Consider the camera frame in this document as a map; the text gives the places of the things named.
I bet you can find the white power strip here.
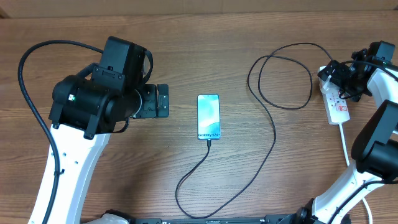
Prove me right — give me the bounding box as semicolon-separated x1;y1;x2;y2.
322;76;350;127

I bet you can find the blue Samsung Galaxy smartphone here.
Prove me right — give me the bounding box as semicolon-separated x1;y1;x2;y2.
197;95;221;140

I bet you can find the black USB charging cable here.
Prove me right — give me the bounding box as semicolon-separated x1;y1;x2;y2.
175;42;335;220

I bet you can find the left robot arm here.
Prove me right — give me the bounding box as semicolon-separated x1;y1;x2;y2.
29;37;169;223

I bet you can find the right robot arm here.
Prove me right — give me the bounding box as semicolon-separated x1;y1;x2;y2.
280;41;397;223

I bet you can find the white USB charger plug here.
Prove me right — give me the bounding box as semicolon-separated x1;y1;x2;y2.
319;79;340;94

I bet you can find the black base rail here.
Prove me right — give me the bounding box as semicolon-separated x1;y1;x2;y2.
133;214;295;224

